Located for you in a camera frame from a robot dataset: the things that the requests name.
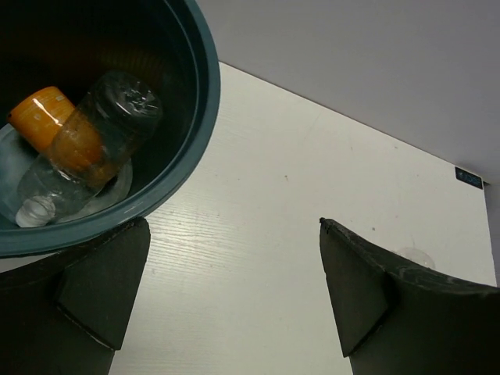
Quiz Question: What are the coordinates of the clear bottle yellow cap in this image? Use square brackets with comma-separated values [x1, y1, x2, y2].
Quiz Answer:
[396, 247, 435, 270]

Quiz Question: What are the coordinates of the dark teal bin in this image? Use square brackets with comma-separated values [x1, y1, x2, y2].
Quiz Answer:
[1, 1, 220, 258]

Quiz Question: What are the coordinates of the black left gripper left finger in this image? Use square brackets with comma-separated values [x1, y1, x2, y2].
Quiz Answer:
[1, 218, 151, 374]

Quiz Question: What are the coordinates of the blue table sticker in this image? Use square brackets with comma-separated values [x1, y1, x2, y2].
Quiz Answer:
[455, 166, 484, 190]

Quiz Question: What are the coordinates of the orange plastic bottle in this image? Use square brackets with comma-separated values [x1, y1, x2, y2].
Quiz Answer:
[7, 86, 102, 171]

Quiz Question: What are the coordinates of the clear crushed plastic bottle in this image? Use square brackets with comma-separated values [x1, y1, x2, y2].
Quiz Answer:
[15, 70, 163, 227]

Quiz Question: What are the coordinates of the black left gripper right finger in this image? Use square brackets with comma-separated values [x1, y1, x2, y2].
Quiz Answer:
[320, 218, 499, 374]

